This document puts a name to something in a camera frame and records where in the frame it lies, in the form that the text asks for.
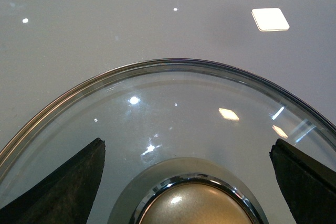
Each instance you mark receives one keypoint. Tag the glass pot lid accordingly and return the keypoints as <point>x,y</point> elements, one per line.
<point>187,141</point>

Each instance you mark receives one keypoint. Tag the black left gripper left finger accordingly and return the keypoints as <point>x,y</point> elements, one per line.
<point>64,196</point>

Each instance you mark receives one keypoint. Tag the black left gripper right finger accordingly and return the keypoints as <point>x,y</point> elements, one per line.
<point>307,185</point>

